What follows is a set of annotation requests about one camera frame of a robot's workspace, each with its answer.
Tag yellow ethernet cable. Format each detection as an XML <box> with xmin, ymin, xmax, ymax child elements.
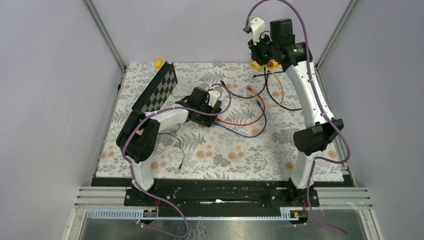
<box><xmin>251</xmin><ymin>64</ymin><xmax>286</xmax><ymax>108</ymax></box>

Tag yellow owl toy block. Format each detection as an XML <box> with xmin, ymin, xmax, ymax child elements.
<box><xmin>250</xmin><ymin>61</ymin><xmax>264</xmax><ymax>72</ymax></box>

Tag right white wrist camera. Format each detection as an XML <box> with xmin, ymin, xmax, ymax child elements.
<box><xmin>243</xmin><ymin>17</ymin><xmax>266</xmax><ymax>45</ymax></box>

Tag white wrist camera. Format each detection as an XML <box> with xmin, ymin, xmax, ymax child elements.
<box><xmin>207</xmin><ymin>89</ymin><xmax>221</xmax><ymax>107</ymax></box>
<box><xmin>243</xmin><ymin>17</ymin><xmax>266</xmax><ymax>45</ymax></box>

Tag black ethernet cable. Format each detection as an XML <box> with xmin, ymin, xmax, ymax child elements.
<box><xmin>252</xmin><ymin>66</ymin><xmax>303</xmax><ymax>112</ymax></box>

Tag black white checkerboard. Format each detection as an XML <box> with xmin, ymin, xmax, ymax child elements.
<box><xmin>131</xmin><ymin>61</ymin><xmax>178</xmax><ymax>113</ymax></box>

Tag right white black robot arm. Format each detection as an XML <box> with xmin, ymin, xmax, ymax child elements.
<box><xmin>244</xmin><ymin>17</ymin><xmax>344</xmax><ymax>206</ymax></box>

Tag red ethernet cable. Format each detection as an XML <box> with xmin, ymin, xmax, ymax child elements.
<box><xmin>215</xmin><ymin>85</ymin><xmax>267</xmax><ymax>127</ymax></box>

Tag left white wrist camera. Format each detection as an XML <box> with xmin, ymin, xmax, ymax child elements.
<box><xmin>207</xmin><ymin>89</ymin><xmax>221</xmax><ymax>107</ymax></box>

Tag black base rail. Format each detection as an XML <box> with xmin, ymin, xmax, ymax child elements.
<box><xmin>91</xmin><ymin>177</ymin><xmax>320</xmax><ymax>218</ymax></box>

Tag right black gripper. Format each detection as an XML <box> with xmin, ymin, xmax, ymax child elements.
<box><xmin>247</xmin><ymin>32</ymin><xmax>278</xmax><ymax>67</ymax></box>

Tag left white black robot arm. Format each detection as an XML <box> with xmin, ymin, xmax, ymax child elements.
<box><xmin>116</xmin><ymin>87</ymin><xmax>222</xmax><ymax>206</ymax></box>

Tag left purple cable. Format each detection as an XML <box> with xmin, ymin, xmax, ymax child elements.
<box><xmin>121</xmin><ymin>83</ymin><xmax>233</xmax><ymax>239</ymax></box>

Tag blue ethernet cable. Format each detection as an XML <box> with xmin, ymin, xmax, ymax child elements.
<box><xmin>212</xmin><ymin>100</ymin><xmax>268</xmax><ymax>139</ymax></box>

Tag black power adapter with cord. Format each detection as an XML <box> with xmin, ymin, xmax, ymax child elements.
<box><xmin>153</xmin><ymin>124</ymin><xmax>186</xmax><ymax>170</ymax></box>

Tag purple cable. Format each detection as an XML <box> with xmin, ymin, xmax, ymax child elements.
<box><xmin>121</xmin><ymin>83</ymin><xmax>233</xmax><ymax>239</ymax></box>
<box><xmin>243</xmin><ymin>0</ymin><xmax>351</xmax><ymax>237</ymax></box>

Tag black network switch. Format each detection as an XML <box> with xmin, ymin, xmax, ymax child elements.
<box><xmin>189</xmin><ymin>111</ymin><xmax>217</xmax><ymax>128</ymax></box>

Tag floral patterned table mat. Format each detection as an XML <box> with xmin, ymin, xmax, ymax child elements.
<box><xmin>95</xmin><ymin>62</ymin><xmax>345</xmax><ymax>182</ymax></box>

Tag small yellow block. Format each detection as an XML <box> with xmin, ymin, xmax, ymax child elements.
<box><xmin>154</xmin><ymin>59</ymin><xmax>163</xmax><ymax>70</ymax></box>

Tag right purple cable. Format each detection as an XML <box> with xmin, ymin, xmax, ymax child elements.
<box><xmin>243</xmin><ymin>0</ymin><xmax>351</xmax><ymax>237</ymax></box>

